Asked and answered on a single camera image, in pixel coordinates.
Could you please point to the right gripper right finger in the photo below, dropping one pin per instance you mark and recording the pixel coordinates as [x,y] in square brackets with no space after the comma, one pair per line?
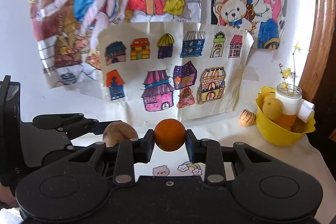
[208,152]

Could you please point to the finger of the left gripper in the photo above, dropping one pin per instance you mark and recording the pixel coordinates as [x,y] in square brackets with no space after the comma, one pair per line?
[74,124]

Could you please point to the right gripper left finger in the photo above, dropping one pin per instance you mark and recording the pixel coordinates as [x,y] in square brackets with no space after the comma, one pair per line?
[129,152]

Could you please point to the large striped beige melon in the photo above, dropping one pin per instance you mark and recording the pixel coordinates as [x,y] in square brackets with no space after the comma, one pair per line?
[117,132]

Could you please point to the small orange tangerine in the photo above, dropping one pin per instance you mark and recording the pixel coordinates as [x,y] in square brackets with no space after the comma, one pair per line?
[169,135]

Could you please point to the left hand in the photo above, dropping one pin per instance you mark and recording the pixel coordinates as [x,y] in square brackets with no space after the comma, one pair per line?
[7,200]

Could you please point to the yellow plastic bowl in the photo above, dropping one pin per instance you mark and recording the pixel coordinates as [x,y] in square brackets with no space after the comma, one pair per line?
[276,134]

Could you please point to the orange fruit in bowl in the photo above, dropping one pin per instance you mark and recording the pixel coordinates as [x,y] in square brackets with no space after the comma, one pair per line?
[286,121]

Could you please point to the houses drawing paper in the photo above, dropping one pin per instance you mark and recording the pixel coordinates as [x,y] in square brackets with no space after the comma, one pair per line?
[157,70]

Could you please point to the white glass jar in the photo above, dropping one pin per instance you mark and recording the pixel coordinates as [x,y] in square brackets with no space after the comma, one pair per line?
[291,98]

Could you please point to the white paper roll in bowl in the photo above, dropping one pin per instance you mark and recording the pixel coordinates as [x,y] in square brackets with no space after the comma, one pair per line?
[306,110]

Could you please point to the white printed table cloth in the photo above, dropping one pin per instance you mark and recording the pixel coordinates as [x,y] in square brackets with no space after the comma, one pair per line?
[258,189]

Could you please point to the yellow flower twig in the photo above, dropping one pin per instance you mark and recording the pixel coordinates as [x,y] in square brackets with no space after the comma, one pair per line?
[286,73]

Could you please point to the wooden window frame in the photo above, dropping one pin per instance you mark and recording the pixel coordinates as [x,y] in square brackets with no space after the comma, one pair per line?
[319,50]

